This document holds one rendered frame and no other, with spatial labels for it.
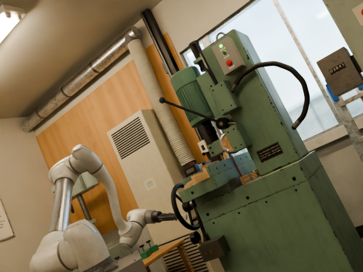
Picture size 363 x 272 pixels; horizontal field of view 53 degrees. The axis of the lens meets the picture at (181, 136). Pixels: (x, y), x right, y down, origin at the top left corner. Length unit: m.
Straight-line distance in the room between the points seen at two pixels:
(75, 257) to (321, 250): 1.09
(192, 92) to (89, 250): 0.95
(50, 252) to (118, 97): 2.51
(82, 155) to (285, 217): 1.19
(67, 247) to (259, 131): 1.06
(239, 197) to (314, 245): 0.39
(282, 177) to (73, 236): 0.98
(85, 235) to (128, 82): 2.48
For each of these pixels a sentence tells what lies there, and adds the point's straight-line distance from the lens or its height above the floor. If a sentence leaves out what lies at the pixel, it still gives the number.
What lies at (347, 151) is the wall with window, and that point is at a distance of 3.14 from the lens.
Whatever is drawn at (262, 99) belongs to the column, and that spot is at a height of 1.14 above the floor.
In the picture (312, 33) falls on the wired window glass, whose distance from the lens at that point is 3.26.
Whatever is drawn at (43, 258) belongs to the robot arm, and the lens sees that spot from 1.92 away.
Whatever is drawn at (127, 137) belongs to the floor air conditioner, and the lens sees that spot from 3.68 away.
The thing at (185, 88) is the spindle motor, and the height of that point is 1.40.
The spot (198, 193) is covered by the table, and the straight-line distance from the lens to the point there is 1.77.
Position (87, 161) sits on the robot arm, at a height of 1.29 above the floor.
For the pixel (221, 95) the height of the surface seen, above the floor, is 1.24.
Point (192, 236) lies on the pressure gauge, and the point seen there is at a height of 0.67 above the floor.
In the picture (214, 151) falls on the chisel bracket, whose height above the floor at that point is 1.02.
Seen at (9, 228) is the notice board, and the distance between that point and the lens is 4.58.
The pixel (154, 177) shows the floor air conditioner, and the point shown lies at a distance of 3.54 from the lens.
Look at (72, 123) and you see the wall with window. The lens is 4.65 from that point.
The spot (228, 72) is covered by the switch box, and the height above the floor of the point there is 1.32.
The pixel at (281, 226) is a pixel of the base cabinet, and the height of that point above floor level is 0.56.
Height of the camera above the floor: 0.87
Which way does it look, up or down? 9 degrees up
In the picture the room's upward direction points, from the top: 25 degrees counter-clockwise
